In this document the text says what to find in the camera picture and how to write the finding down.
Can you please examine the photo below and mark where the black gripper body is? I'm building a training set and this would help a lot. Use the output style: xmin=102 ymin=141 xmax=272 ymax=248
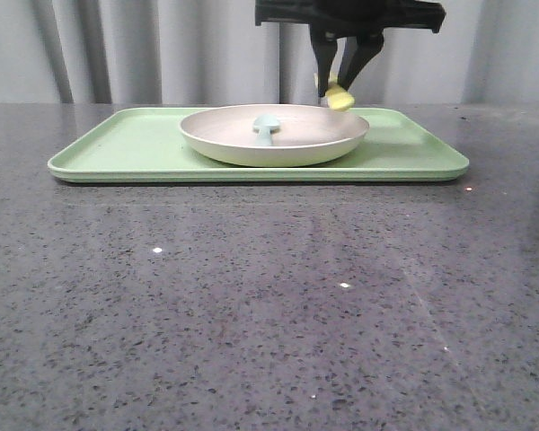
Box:
xmin=255 ymin=1 xmax=446 ymax=37

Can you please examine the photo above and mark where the pale blue plastic spoon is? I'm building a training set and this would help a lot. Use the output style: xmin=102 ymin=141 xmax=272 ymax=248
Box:
xmin=253 ymin=114 xmax=280 ymax=146

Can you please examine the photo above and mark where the grey pleated curtain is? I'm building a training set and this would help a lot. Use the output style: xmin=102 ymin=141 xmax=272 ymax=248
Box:
xmin=0 ymin=1 xmax=539 ymax=106

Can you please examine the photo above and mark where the white round plate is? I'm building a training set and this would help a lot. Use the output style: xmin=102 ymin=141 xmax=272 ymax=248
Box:
xmin=179 ymin=104 xmax=370 ymax=168

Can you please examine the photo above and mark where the yellow plastic fork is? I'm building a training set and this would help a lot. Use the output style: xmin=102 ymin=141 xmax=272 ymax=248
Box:
xmin=317 ymin=73 xmax=356 ymax=111

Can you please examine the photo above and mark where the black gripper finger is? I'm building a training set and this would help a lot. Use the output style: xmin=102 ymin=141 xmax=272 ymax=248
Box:
xmin=338 ymin=32 xmax=384 ymax=91
xmin=310 ymin=34 xmax=338 ymax=98

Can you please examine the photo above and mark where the light green plastic tray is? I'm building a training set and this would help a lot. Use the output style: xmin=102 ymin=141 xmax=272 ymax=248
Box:
xmin=48 ymin=108 xmax=469 ymax=183

